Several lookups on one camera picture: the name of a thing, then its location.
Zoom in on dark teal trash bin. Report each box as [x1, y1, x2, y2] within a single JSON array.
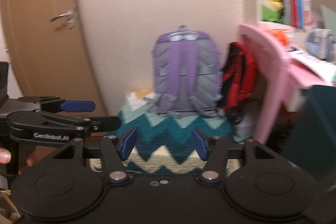
[[281, 85, 336, 190]]

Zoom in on person's left hand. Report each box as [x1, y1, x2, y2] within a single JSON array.
[[0, 147, 36, 175]]

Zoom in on teal white zigzag blanket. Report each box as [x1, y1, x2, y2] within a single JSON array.
[[89, 91, 242, 176]]

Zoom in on purple grey backpack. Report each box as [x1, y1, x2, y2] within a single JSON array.
[[151, 26, 222, 117]]

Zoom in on red black bag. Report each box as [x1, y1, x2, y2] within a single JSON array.
[[218, 42, 257, 113]]

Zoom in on wooden door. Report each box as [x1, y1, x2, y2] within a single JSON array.
[[1, 0, 106, 115]]

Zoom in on pink desk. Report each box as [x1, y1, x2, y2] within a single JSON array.
[[239, 23, 332, 144]]

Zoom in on white paper sheets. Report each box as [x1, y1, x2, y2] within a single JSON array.
[[288, 49, 335, 86]]

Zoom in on yellow green plush toy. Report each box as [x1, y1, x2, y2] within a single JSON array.
[[261, 0, 284, 23]]

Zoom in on light blue pencil pouch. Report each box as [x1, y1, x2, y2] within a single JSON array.
[[305, 28, 335, 63]]

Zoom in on metal door handle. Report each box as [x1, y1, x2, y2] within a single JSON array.
[[50, 7, 78, 29]]

